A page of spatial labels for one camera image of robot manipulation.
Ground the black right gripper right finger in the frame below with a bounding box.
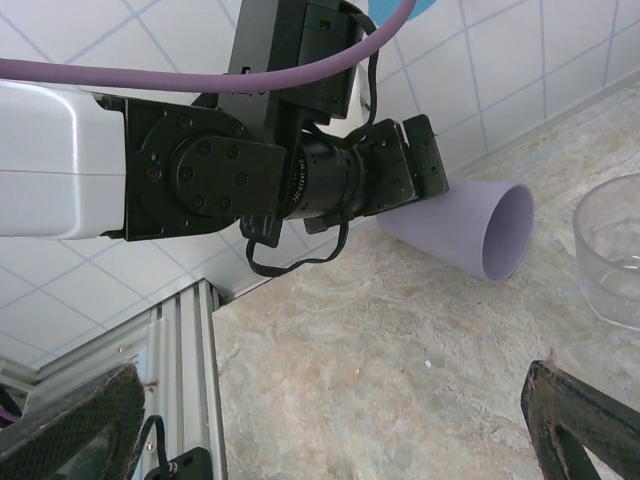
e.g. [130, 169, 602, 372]
[519, 359, 640, 480]

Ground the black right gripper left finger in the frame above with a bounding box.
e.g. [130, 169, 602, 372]
[0, 362, 147, 480]

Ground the blue oval diver sticker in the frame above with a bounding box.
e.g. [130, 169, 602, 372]
[367, 0, 436, 22]

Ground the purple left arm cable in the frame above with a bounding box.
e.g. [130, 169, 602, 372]
[0, 0, 419, 94]

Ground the aluminium mounting rail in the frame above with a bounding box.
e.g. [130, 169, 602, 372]
[0, 277, 227, 480]

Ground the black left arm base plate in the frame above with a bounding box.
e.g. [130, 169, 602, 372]
[158, 446, 212, 480]

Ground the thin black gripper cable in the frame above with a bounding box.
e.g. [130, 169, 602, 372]
[244, 14, 381, 277]

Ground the clear plastic cup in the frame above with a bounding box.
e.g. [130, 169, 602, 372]
[572, 173, 640, 332]

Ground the black base cable loop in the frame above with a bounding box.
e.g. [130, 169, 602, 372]
[134, 414, 174, 474]

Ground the lilac plastic cup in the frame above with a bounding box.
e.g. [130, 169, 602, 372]
[375, 179, 536, 285]

